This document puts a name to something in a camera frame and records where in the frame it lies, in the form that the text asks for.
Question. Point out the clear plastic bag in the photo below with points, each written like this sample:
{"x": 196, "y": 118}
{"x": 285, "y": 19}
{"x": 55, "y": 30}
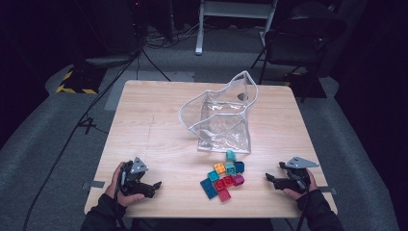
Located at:
{"x": 221, "y": 118}

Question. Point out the white metal stand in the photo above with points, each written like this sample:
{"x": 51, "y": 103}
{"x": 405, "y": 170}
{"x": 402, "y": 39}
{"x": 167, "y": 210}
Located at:
{"x": 200, "y": 29}

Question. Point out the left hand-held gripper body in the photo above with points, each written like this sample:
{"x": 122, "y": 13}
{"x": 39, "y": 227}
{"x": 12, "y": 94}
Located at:
{"x": 138, "y": 166}

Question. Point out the light teal toy block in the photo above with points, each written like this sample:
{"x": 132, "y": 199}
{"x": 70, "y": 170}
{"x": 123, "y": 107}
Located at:
{"x": 231, "y": 155}

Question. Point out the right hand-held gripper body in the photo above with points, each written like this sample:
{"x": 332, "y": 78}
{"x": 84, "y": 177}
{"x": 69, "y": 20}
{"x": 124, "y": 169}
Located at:
{"x": 300, "y": 162}

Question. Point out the dark base with yellow stripe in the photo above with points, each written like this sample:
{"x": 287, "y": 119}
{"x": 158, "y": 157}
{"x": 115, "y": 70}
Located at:
{"x": 304, "y": 85}

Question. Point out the black yellow striped base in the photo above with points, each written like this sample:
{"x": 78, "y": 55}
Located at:
{"x": 81, "y": 82}

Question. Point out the magenta toy block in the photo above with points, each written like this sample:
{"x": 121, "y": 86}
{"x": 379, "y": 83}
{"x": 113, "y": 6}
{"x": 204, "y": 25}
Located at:
{"x": 239, "y": 179}

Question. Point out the person's right hand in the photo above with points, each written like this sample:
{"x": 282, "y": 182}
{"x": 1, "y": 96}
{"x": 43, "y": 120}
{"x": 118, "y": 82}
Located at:
{"x": 312, "y": 184}

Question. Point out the black chair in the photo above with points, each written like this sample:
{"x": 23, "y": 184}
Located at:
{"x": 298, "y": 38}

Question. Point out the dark blue toy block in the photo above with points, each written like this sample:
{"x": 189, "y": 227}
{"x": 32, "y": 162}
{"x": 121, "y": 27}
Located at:
{"x": 239, "y": 166}

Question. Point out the grey tape strip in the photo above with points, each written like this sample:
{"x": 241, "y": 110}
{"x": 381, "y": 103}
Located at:
{"x": 328, "y": 190}
{"x": 93, "y": 184}

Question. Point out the orange toy block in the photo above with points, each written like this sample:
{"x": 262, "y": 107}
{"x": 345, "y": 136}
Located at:
{"x": 219, "y": 167}

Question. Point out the person's left hand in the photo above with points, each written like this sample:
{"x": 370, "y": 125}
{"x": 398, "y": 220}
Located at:
{"x": 111, "y": 184}

